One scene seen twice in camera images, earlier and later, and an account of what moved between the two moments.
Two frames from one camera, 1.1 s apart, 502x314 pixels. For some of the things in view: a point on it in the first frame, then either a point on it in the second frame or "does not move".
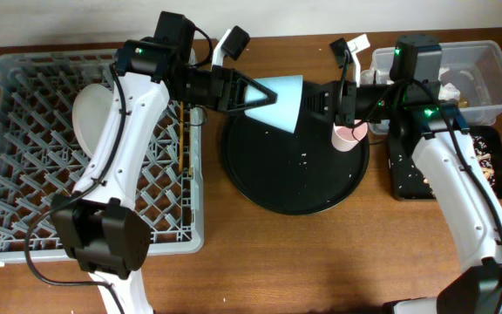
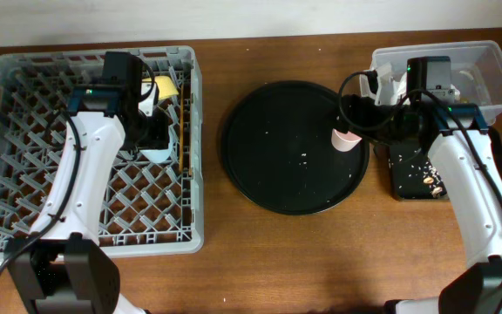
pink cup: x=344 y=138 does not move
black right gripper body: x=362 y=99 to x=378 y=121
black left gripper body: x=227 y=90 to x=156 y=139
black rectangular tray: x=406 y=184 does not move
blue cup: x=284 y=112 to x=161 y=154
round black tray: x=287 y=173 does not move
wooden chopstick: x=181 y=135 does not move
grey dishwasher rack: x=30 y=155 does not move
